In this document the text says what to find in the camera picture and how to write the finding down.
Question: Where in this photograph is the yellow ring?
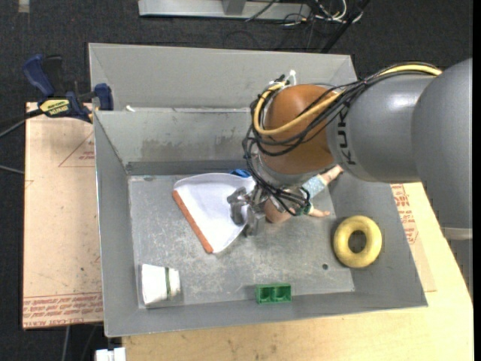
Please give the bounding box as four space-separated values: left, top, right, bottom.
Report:
332 215 384 269

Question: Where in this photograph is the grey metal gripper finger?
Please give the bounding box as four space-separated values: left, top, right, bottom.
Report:
227 187 249 226
243 210 266 238

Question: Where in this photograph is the green toy brick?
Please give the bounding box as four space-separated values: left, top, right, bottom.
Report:
255 282 293 305

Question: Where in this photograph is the brown cardboard board red print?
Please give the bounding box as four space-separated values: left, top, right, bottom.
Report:
22 101 439 331

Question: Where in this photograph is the toy doll in pale blue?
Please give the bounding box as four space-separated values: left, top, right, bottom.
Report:
262 163 345 225

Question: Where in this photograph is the white dustpan with orange edge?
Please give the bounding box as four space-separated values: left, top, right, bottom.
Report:
171 168 259 255

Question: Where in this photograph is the white paper cup green stripe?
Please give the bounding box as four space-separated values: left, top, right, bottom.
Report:
139 262 183 308

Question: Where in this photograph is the grey metal bin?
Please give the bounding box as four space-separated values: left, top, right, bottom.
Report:
88 42 430 338

